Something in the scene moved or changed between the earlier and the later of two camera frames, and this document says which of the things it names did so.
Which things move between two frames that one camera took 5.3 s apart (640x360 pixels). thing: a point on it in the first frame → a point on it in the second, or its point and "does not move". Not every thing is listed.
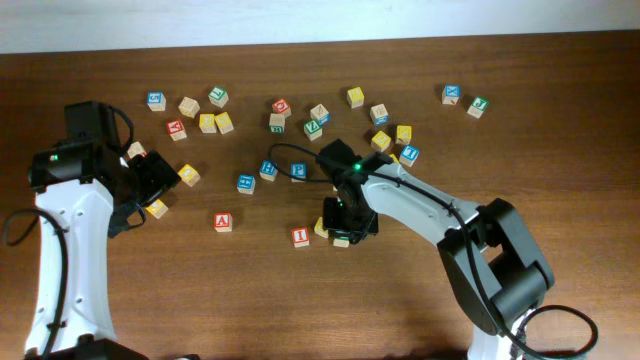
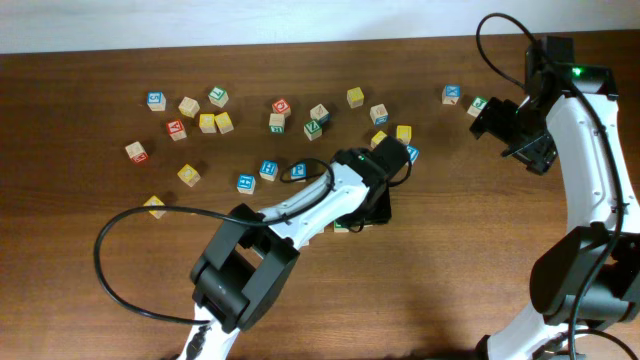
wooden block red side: (135, 149) does not move
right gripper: (334, 227) → (534, 156)
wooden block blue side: (320, 113) does not move
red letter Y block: (176, 130) does not move
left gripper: (158, 174) → (383, 217)
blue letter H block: (268, 170) does not move
